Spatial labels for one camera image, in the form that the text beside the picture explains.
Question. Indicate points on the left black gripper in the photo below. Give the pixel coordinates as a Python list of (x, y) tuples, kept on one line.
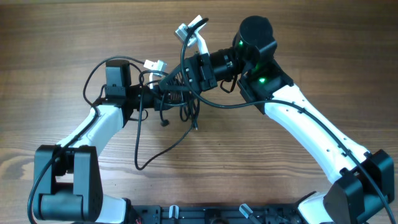
[(157, 99)]

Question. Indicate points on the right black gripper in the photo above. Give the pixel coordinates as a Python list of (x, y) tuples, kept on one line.
[(200, 72)]

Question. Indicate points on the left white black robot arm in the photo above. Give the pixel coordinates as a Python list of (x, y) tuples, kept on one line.
[(67, 181)]

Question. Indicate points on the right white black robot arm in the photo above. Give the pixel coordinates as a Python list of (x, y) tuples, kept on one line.
[(362, 183)]

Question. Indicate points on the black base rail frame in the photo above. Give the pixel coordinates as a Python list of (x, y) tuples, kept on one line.
[(284, 213)]

